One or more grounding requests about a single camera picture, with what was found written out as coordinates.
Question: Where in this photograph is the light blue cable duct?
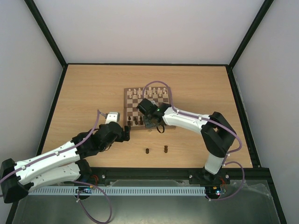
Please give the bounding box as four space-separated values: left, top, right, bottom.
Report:
29 186 206 196

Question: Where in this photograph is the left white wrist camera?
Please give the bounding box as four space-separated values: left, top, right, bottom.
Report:
105 112 120 124

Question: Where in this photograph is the circuit board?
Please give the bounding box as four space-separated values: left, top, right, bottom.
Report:
205 185 227 196
74 186 95 194

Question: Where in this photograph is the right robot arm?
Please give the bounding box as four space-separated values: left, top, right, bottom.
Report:
136 99 238 183

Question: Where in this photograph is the black enclosure frame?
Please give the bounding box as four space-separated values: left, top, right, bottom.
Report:
0 0 299 224

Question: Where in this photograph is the purple cable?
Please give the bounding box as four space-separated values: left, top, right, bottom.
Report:
142 81 246 202
0 109 113 224

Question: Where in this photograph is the wooden chess board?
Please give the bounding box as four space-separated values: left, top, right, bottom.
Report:
123 86 170 131

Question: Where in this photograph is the black mounting rail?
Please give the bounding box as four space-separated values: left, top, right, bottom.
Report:
23 167 271 185

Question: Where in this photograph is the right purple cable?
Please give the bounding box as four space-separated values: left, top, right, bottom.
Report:
142 81 246 202

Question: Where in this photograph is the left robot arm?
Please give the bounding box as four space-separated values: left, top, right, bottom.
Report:
0 122 130 203

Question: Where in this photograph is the left circuit board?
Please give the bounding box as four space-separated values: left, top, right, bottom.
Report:
74 186 95 194

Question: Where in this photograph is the right circuit board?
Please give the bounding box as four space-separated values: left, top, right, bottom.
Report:
205 185 227 196

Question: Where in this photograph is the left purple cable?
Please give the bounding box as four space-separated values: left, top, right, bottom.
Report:
0 109 113 224

